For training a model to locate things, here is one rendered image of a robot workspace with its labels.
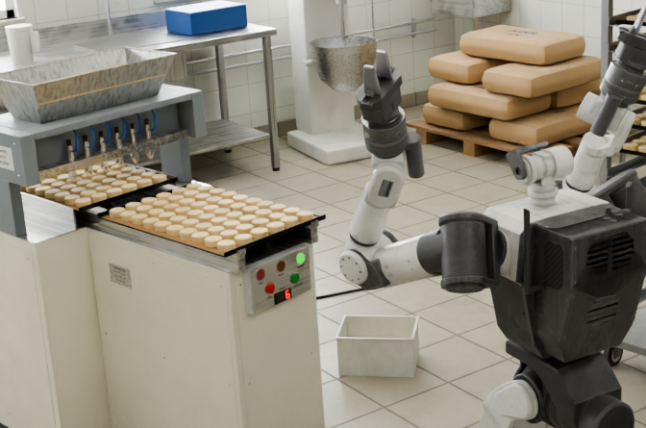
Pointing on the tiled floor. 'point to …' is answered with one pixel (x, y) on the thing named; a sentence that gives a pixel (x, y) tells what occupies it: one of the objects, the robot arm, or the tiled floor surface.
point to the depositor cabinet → (51, 329)
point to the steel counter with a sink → (100, 32)
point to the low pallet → (480, 138)
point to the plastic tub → (378, 345)
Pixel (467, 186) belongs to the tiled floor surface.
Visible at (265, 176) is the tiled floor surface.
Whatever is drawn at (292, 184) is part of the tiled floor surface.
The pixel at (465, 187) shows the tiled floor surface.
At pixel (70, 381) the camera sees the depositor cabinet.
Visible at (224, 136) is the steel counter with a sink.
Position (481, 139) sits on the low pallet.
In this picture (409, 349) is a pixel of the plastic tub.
